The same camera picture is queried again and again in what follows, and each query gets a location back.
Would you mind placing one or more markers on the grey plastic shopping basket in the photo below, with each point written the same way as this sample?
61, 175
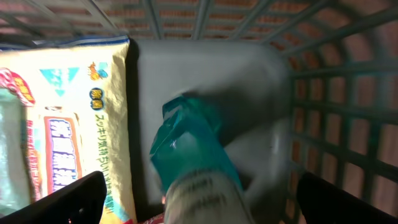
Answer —
299, 86

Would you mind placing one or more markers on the teal mouthwash bottle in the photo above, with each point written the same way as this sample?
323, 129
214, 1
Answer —
200, 182

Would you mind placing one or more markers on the yellow wet wipes pack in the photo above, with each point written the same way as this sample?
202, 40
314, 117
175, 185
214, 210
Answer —
63, 116

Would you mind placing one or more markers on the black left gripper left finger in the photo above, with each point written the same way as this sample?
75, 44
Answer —
79, 202

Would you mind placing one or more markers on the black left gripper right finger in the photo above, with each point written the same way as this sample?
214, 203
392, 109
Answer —
322, 202

